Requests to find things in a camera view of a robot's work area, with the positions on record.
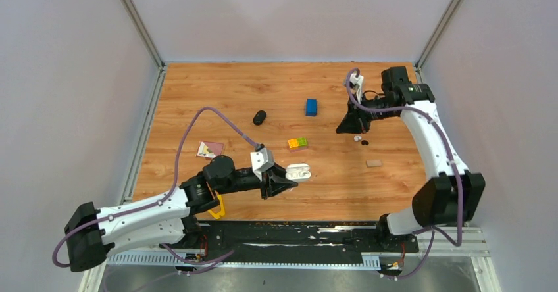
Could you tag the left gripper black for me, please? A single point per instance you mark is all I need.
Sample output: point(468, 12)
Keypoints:
point(278, 183)

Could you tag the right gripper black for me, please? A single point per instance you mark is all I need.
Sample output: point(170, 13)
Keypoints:
point(354, 121)

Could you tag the white earbud charging case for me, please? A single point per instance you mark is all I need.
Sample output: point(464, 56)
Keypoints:
point(300, 172)

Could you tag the black earbud charging case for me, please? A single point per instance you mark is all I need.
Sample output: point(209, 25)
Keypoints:
point(259, 117)

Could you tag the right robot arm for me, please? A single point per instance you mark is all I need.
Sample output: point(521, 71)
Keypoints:
point(452, 192)

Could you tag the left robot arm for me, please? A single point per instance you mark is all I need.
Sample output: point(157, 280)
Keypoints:
point(93, 234)

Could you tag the orange green toy brick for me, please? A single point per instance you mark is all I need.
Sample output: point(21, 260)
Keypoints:
point(297, 143)

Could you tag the blue toy block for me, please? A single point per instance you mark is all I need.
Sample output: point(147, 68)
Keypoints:
point(311, 107)

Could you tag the small wooden block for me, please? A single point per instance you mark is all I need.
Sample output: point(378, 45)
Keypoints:
point(373, 163)

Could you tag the pink picture card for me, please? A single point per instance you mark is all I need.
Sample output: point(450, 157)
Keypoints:
point(208, 149)

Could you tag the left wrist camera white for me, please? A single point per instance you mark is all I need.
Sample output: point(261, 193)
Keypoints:
point(261, 161)

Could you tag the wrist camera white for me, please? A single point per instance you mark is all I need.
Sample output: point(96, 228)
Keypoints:
point(357, 80)
point(261, 161)

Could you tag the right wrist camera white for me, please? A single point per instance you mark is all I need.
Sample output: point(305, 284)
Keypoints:
point(357, 80)

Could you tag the yellow triangular plastic frame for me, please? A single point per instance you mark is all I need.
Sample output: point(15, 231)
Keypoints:
point(221, 212)

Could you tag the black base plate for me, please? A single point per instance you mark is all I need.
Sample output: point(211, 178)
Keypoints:
point(215, 238)

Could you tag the aluminium slotted rail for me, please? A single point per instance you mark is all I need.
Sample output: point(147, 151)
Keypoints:
point(320, 257)

